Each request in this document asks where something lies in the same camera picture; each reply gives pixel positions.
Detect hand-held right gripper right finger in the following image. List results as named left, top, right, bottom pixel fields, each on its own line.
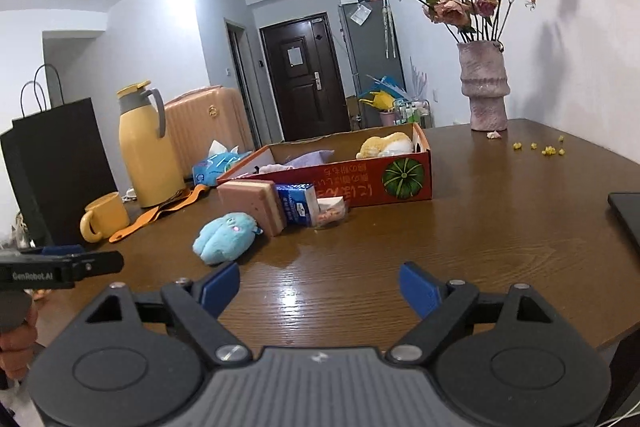
left=387, top=261, right=555, bottom=364

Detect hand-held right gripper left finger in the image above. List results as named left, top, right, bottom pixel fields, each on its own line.
left=85, top=262, right=253, bottom=365

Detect blue plush toy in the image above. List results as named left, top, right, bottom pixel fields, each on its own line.
left=192, top=213, right=263, bottom=266

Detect red cardboard box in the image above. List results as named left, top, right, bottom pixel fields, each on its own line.
left=216, top=123, right=433, bottom=210

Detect yellow plush toy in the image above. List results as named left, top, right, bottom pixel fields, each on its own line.
left=356, top=133, right=415, bottom=159

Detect purple knitted cloth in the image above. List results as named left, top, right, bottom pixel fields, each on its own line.
left=285, top=150, right=335, bottom=168

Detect person's left hand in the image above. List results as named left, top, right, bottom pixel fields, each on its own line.
left=0, top=302, right=40, bottom=382

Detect yellow mug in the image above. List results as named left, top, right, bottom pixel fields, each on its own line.
left=80, top=192, right=132, bottom=244

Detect black paper bag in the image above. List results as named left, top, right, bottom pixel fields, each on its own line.
left=0, top=64, right=118, bottom=248

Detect pink sponge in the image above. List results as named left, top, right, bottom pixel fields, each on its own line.
left=217, top=179, right=287, bottom=238

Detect small blue white carton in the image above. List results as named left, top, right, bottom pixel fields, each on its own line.
left=276, top=183, right=319, bottom=228

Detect clear packet of pink bits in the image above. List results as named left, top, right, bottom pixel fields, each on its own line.
left=315, top=197, right=349, bottom=229

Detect yellow thermos jug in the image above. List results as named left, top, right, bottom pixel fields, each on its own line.
left=117, top=80, right=187, bottom=208

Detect blue tissue pack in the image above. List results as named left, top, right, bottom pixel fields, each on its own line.
left=192, top=140, right=253, bottom=185

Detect pink suitcase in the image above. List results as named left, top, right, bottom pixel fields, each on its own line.
left=162, top=85, right=256, bottom=180

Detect small rack with bottles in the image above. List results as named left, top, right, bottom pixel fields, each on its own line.
left=392, top=98, right=432, bottom=128

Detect scattered yellow crumbs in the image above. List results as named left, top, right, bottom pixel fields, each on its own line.
left=512, top=135, right=568, bottom=158

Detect pink ceramic vase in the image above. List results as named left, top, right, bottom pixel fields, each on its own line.
left=457, top=41, right=510, bottom=132

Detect interior side door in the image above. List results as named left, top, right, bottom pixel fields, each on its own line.
left=225, top=21, right=261, bottom=148

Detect dark brown entrance door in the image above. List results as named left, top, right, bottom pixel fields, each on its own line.
left=259, top=13, right=351, bottom=142

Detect black smartphone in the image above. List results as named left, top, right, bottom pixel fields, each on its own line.
left=607, top=192, right=640, bottom=253

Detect grey refrigerator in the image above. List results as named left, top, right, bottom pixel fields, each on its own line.
left=338, top=0, right=407, bottom=128

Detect orange strap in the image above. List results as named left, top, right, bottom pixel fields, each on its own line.
left=109, top=184, right=211, bottom=244

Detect white cable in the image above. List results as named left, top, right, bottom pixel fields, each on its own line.
left=597, top=412, right=640, bottom=427

